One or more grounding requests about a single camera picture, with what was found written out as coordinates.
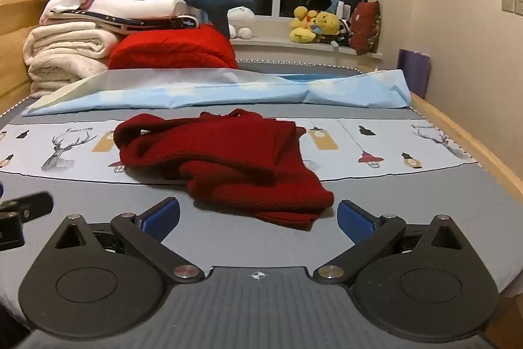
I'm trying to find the folded white quilt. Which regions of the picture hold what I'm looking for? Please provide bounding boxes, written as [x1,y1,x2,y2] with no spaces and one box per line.
[79,0,193,19]

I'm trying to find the dark red pillow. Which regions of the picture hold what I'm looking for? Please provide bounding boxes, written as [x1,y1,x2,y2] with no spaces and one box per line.
[349,1,382,56]

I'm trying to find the white plush toy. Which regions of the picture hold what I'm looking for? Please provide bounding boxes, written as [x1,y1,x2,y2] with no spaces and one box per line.
[227,6,256,40]

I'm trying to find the purple box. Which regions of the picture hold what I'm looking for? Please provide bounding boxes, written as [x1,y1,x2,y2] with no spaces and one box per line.
[397,48,431,98]

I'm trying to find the yellow bear plush toy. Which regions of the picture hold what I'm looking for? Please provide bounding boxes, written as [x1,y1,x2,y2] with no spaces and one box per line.
[312,11,352,47]

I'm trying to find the wooden bed frame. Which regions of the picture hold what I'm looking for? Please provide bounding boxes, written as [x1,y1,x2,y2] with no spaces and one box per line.
[0,0,523,206]

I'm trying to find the yellow duck plush toy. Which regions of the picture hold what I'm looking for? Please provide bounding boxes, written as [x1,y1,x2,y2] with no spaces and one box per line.
[289,6,319,44]

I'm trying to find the folded red blanket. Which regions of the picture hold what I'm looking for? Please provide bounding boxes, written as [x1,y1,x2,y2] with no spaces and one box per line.
[108,23,240,72]

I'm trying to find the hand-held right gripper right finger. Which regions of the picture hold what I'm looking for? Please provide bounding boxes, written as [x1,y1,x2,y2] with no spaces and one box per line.
[312,200,462,285]

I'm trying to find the folded cream blanket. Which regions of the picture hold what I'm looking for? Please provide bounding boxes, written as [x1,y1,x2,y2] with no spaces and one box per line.
[23,24,123,98]

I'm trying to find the light blue bed sheet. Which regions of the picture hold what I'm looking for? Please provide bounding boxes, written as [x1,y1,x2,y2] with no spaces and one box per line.
[21,67,412,117]

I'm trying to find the dark red knit sweater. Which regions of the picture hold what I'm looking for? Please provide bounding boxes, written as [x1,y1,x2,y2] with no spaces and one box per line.
[113,109,335,230]

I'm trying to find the deer printed bed sheet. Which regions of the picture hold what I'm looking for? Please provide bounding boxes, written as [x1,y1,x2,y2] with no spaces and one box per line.
[0,115,479,186]

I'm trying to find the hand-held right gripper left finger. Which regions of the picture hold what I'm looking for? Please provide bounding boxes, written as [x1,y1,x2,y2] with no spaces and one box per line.
[54,197,206,285]

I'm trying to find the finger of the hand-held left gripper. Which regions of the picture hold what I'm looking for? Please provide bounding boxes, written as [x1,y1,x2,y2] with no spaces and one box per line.
[0,191,55,225]

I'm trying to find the navy trimmed folded quilt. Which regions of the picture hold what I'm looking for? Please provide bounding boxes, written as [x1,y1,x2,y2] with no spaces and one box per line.
[51,11,201,36]

